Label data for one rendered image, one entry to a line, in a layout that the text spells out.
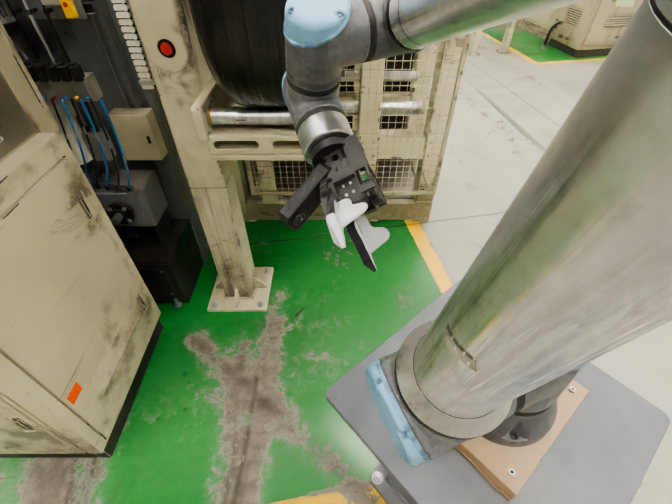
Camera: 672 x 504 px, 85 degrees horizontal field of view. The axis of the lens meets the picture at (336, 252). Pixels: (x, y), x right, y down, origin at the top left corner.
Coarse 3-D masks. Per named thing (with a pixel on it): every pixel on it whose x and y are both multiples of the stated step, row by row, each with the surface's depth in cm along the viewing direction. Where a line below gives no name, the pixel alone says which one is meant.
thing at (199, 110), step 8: (208, 88) 106; (216, 88) 110; (200, 96) 102; (208, 96) 103; (216, 96) 110; (224, 96) 118; (200, 104) 98; (208, 104) 103; (216, 104) 110; (224, 104) 119; (192, 112) 97; (200, 112) 97; (200, 120) 99; (208, 120) 102; (200, 128) 100; (208, 128) 103; (200, 136) 102; (208, 136) 103
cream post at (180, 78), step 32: (128, 0) 90; (160, 0) 90; (160, 32) 94; (192, 32) 98; (160, 64) 100; (192, 64) 100; (160, 96) 106; (192, 96) 106; (192, 128) 112; (192, 160) 120; (224, 160) 126; (192, 192) 129; (224, 192) 129; (224, 224) 139; (224, 256) 151; (224, 288) 165
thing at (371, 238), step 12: (360, 216) 60; (348, 228) 60; (360, 228) 60; (372, 228) 60; (384, 228) 60; (360, 240) 60; (372, 240) 61; (384, 240) 60; (360, 252) 60; (372, 264) 60
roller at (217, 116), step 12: (216, 108) 103; (228, 108) 103; (240, 108) 103; (252, 108) 103; (264, 108) 103; (276, 108) 103; (216, 120) 103; (228, 120) 103; (240, 120) 103; (252, 120) 103; (264, 120) 103; (276, 120) 103; (288, 120) 103
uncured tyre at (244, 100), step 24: (192, 0) 75; (216, 0) 72; (240, 0) 72; (264, 0) 72; (216, 24) 75; (240, 24) 75; (264, 24) 75; (216, 48) 80; (240, 48) 79; (264, 48) 79; (216, 72) 87; (240, 72) 84; (264, 72) 84; (240, 96) 93; (264, 96) 93
